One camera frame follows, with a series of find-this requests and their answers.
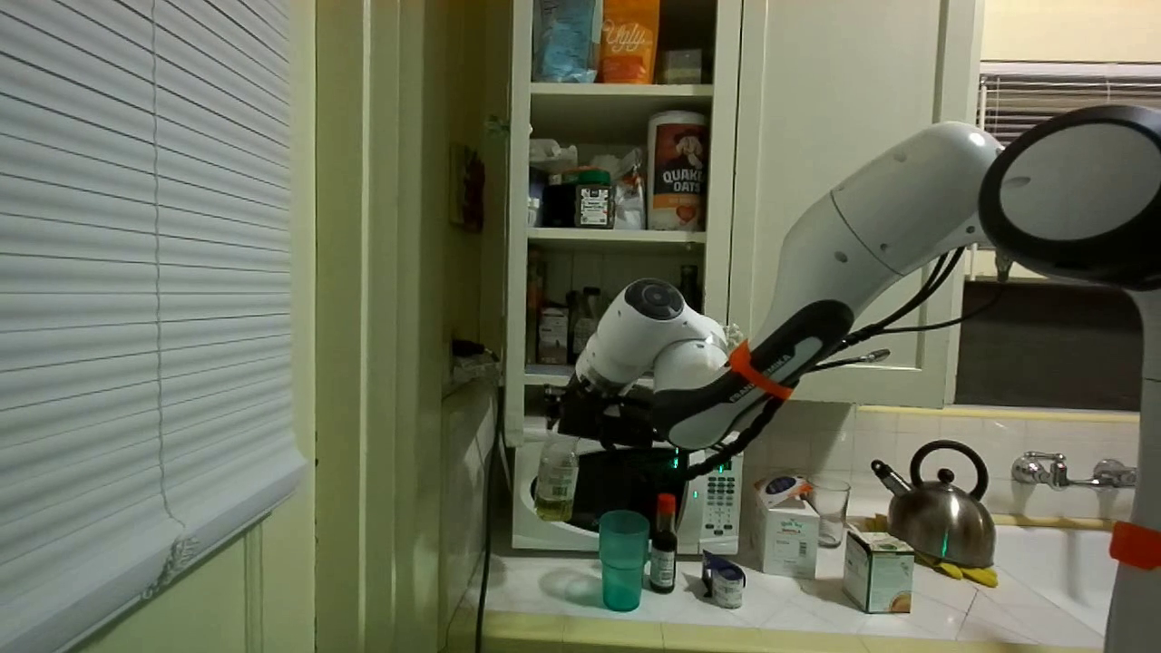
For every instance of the white microwave oven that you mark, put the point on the white microwave oven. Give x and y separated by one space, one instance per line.
709 504

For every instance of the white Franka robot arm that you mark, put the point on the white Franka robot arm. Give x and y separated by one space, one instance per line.
1075 197

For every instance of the open cabinet door left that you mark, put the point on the open cabinet door left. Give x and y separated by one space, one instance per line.
459 223

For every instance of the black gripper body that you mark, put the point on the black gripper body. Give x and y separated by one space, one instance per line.
606 416

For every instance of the stainless steel kettle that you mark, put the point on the stainless steel kettle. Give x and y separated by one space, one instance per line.
938 517

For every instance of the white window blind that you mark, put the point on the white window blind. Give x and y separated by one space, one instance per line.
142 298

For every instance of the orange food bag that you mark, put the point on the orange food bag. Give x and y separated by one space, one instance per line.
629 41

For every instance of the dark sauce bottle red cap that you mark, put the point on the dark sauce bottle red cap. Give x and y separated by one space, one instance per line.
661 546

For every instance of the teal plastic cup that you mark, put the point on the teal plastic cup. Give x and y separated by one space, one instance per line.
622 552

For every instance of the white box orange print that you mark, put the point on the white box orange print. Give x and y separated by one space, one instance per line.
790 528

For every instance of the small metal tin can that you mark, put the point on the small metal tin can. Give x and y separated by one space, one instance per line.
723 583

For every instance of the clear drinking glass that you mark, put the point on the clear drinking glass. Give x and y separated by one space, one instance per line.
834 514

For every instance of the clear oil bottle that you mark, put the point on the clear oil bottle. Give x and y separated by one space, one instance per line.
557 471

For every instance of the yellow sponge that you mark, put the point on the yellow sponge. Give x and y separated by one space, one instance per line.
973 575

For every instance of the small white yellow box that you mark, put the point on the small white yellow box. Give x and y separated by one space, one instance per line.
878 569

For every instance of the blue food bag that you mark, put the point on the blue food bag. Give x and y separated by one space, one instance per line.
569 41

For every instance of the oats canister red white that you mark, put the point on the oats canister red white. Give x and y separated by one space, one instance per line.
677 167

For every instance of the cream cabinet door right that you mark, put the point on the cream cabinet door right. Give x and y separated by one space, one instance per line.
825 88

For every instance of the dark jar green lid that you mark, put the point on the dark jar green lid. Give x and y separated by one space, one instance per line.
593 197

